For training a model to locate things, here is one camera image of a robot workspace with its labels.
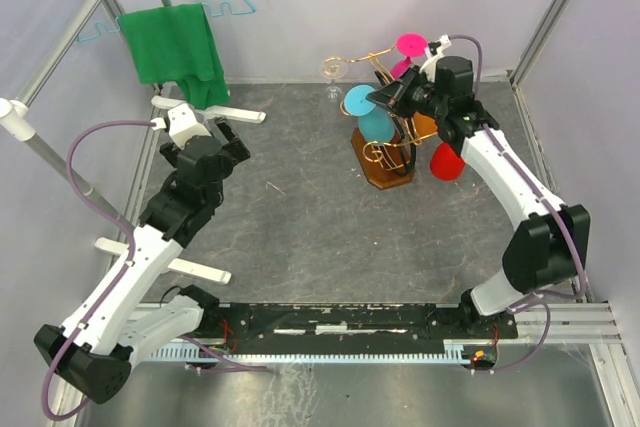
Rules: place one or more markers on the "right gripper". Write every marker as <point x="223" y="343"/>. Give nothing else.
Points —
<point x="386" y="96"/>

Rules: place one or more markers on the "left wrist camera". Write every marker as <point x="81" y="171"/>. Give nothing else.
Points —
<point x="179" y="121"/>

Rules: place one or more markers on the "blue plastic wine glass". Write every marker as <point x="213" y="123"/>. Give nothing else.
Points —
<point x="374" y="123"/>

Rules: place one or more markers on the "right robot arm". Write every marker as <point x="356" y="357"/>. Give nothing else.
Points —
<point x="550" y="239"/>

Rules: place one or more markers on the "pink plastic wine glass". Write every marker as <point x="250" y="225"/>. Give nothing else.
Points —
<point x="410" y="45"/>

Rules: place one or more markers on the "small clear glass at back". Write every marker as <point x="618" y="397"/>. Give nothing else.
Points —
<point x="333" y="69"/>

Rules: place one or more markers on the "gold wire wine glass rack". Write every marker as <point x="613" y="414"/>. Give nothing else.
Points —
<point x="390" y="164"/>

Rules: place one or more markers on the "orange plastic wine glass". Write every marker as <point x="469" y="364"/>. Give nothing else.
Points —
<point x="424" y="126"/>

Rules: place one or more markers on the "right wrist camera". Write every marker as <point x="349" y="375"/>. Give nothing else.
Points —
<point x="434" y="51"/>

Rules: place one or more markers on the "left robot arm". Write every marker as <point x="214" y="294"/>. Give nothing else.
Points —
<point x="95" y="350"/>

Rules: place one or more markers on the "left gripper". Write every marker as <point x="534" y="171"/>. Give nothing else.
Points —
<point x="232" y="155"/>

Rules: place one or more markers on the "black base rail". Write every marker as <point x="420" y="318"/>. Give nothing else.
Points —
<point x="270" y="328"/>

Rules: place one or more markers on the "light blue cable duct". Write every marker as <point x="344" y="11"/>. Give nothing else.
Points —
<point x="186" y="352"/>

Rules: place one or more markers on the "red plastic wine glass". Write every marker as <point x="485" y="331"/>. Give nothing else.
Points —
<point x="445" y="164"/>

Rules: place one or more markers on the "green cloth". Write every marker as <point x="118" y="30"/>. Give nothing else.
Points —
<point x="176" y="44"/>

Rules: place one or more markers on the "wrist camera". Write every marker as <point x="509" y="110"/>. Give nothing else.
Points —
<point x="179" y="121"/>
<point x="434" y="51"/>

